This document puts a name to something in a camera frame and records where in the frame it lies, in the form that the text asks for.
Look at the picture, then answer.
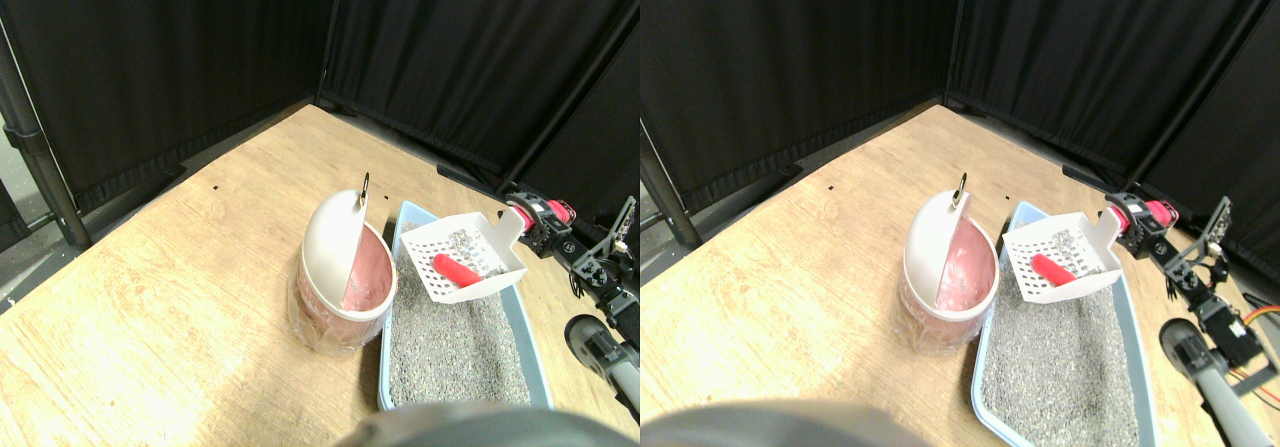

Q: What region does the white scoop with red handle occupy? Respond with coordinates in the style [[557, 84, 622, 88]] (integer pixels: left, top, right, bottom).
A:
[[399, 199, 578, 304], [1002, 198, 1180, 304]]

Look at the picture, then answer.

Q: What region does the orange wire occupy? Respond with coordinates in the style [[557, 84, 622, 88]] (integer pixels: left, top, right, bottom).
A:
[[1234, 305, 1280, 410]]

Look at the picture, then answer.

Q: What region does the white bin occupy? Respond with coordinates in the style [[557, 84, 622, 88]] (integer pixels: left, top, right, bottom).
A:
[[289, 172, 399, 357], [894, 172, 1002, 357]]

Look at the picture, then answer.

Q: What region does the blue litter tray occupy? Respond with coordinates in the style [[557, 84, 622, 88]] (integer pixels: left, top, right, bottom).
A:
[[377, 199, 554, 412], [971, 199, 1162, 447]]

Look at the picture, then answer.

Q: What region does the black curtain stand foot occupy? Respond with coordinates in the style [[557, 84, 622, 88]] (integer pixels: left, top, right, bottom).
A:
[[436, 161, 521, 194], [1061, 161, 1141, 194]]

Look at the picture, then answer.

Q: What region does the black bracket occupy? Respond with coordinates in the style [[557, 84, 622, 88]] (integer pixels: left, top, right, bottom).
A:
[[1172, 196, 1234, 278], [574, 196, 639, 270]]

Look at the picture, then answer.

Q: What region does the black curtain stand pole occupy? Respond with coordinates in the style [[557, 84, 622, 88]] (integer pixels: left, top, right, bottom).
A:
[[0, 15, 93, 252], [498, 0, 640, 194], [640, 117, 703, 252], [1122, 0, 1280, 192], [317, 0, 347, 108], [943, 0, 973, 108]]

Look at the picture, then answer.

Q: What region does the red lump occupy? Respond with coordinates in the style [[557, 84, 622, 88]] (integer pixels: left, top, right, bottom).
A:
[[1032, 254, 1079, 288], [431, 253, 484, 289]]

